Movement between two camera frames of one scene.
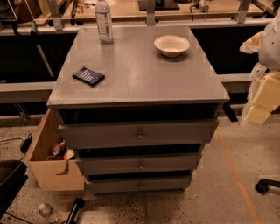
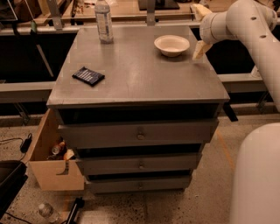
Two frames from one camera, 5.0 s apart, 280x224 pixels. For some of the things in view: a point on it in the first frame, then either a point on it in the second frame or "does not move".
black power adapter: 26,143 does not move
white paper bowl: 171,45 does not move
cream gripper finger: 251,45 to 230,24
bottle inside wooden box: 57,149 does not move
